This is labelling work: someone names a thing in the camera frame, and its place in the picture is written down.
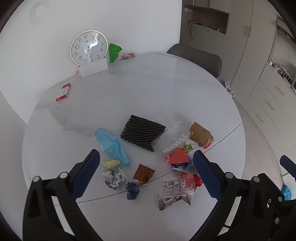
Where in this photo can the black foam net sleeve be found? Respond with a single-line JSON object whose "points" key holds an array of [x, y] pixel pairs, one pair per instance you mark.
{"points": [[142, 132]]}

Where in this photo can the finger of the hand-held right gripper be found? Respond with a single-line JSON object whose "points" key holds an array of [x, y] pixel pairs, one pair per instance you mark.
{"points": [[271, 185], [288, 165]]}

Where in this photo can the blue face mask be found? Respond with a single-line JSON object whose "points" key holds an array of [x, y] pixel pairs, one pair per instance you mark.
{"points": [[111, 143]]}

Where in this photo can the brown cardboard piece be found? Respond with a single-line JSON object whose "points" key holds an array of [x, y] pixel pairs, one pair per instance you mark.
{"points": [[198, 134]]}

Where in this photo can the green plastic bag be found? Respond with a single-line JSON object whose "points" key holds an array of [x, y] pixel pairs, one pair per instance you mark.
{"points": [[114, 52]]}

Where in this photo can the crushed clear plastic bottle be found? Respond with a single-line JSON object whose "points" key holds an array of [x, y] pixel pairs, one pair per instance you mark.
{"points": [[171, 139]]}

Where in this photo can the beige drawer unit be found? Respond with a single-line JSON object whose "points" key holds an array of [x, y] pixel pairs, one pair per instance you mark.
{"points": [[270, 99]]}

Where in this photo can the red and white small box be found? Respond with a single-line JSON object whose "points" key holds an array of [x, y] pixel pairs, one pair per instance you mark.
{"points": [[63, 92]]}

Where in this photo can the brown shiny wrapper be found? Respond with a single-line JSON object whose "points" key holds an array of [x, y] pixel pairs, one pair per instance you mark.
{"points": [[143, 172]]}

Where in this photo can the red snack packet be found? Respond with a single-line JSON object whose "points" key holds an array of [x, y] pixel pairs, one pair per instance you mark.
{"points": [[127, 56]]}

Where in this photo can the red plastic wrapper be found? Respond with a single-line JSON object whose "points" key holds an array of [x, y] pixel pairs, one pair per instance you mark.
{"points": [[190, 179]]}

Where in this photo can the round white wall clock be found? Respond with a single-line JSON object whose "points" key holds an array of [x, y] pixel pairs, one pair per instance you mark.
{"points": [[89, 47]]}

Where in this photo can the printed paper ball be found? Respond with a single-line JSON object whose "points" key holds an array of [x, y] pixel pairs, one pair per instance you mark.
{"points": [[112, 178]]}

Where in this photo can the blue object on floor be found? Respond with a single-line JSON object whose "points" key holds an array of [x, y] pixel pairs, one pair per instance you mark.
{"points": [[286, 192]]}

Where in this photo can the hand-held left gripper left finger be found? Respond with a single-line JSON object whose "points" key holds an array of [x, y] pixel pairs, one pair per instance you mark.
{"points": [[85, 173]]}

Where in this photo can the yellow wrapper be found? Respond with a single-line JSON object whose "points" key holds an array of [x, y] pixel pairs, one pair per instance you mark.
{"points": [[111, 163]]}

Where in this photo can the grey chair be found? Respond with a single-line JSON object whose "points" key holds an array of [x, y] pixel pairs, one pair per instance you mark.
{"points": [[196, 59]]}

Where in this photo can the blue and white snack bag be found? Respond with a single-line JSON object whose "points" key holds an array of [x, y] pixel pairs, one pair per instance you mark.
{"points": [[182, 167]]}

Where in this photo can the beige tall wardrobe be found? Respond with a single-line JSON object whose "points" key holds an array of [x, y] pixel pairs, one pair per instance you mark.
{"points": [[254, 46]]}

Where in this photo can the small rack with bottles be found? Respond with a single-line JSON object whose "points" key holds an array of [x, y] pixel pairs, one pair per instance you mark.
{"points": [[285, 73]]}

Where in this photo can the white paper card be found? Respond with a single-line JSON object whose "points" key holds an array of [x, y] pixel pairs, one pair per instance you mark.
{"points": [[93, 67]]}

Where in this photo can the small pink object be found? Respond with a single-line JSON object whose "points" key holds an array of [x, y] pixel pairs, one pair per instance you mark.
{"points": [[78, 71]]}

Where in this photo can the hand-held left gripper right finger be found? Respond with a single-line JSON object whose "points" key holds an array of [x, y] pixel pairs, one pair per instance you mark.
{"points": [[205, 173]]}

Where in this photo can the blue foil wrapper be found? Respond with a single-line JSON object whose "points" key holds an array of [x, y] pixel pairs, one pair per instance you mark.
{"points": [[133, 191]]}

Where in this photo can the clear packet with white label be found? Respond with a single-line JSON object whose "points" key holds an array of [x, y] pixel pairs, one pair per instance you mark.
{"points": [[174, 185]]}

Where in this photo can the green and white wrapper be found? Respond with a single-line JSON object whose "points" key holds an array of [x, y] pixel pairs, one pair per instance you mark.
{"points": [[189, 146]]}

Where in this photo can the beige wall cabinet with niche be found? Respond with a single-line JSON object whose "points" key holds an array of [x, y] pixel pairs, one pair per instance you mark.
{"points": [[208, 34]]}

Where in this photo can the orange paper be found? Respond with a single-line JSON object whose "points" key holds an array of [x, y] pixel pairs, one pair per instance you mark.
{"points": [[178, 156]]}

